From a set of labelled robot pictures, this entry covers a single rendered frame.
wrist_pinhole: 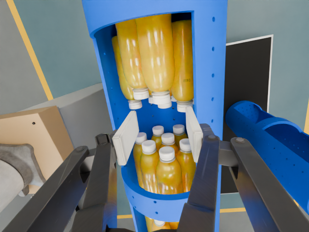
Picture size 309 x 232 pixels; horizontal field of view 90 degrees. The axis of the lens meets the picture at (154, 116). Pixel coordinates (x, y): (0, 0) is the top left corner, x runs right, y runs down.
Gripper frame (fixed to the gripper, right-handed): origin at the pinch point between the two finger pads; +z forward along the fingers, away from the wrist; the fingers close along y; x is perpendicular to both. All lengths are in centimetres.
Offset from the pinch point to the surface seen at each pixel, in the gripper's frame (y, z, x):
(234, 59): 52, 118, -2
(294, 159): 51, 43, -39
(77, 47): -81, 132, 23
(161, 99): -0.7, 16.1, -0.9
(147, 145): -6.0, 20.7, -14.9
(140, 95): -6.0, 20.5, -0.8
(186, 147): 4.4, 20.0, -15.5
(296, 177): 48, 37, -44
